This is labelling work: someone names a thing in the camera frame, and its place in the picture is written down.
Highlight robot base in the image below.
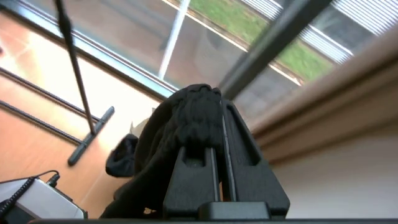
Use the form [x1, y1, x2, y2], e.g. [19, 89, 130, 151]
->
[0, 170, 88, 224]

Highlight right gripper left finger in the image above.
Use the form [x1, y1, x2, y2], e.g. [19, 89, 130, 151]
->
[163, 146, 221, 218]

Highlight white laundry basket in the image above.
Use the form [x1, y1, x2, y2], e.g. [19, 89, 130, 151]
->
[129, 107, 156, 139]

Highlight black shorts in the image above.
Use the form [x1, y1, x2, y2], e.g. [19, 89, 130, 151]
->
[99, 83, 224, 219]

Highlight black clothes rack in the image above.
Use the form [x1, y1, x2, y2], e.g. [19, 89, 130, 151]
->
[0, 0, 116, 167]

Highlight beige curtain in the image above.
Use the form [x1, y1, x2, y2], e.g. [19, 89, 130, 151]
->
[248, 26, 398, 164]

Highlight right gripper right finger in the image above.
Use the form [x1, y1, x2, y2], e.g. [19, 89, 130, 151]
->
[220, 99, 291, 218]

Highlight heap of clothes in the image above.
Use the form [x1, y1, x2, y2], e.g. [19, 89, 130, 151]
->
[104, 133, 140, 178]

